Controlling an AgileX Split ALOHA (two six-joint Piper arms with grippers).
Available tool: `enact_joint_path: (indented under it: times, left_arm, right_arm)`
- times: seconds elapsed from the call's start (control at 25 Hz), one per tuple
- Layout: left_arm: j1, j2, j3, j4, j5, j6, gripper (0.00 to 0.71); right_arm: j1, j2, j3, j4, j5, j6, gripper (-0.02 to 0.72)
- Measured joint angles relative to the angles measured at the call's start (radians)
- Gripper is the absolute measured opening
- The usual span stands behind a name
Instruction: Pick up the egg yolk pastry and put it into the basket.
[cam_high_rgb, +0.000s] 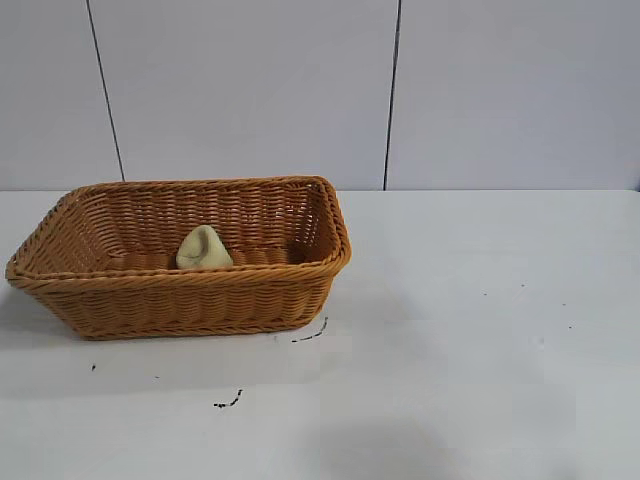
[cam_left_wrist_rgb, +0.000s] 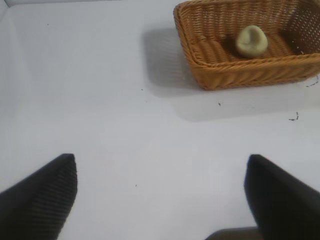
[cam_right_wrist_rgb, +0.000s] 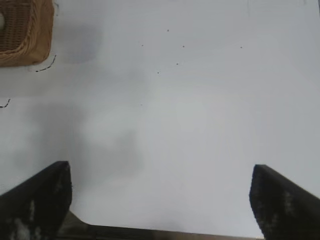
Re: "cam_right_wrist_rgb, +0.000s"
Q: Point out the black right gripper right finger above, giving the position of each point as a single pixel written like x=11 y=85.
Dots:
x=285 y=207

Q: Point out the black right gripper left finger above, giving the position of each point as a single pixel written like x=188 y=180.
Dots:
x=32 y=207

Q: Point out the brown woven wicker basket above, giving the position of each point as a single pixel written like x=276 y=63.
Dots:
x=30 y=37

